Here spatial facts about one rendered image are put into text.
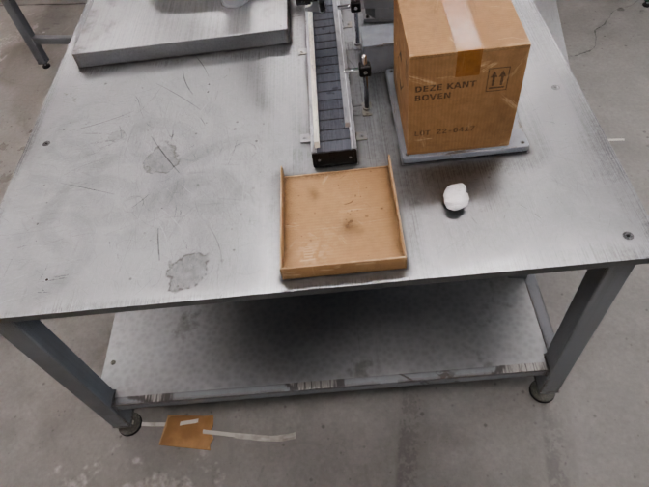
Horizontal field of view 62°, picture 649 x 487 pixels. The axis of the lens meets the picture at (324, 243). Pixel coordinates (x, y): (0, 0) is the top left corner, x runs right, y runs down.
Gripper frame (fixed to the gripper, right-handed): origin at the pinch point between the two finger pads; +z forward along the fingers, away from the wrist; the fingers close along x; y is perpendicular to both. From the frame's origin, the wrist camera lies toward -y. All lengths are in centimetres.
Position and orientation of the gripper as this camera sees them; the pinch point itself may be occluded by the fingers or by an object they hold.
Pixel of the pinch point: (324, 8)
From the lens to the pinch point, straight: 172.0
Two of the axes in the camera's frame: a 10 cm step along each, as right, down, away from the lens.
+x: 0.9, 9.9, -1.3
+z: 0.7, 1.3, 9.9
